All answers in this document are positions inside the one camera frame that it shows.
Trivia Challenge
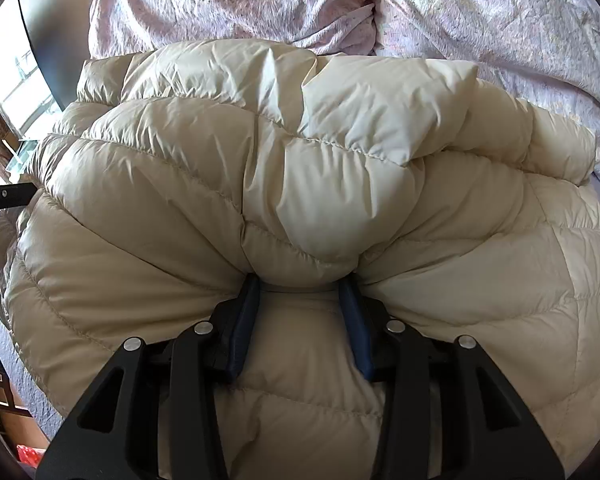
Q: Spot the beige puffer down jacket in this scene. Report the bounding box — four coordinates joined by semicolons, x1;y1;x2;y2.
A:
0;40;600;479

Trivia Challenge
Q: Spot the red patterned item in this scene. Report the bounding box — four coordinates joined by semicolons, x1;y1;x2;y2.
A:
16;444;45;469

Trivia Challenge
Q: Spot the pink floral duvet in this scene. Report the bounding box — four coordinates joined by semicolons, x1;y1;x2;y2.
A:
88;0;600;179

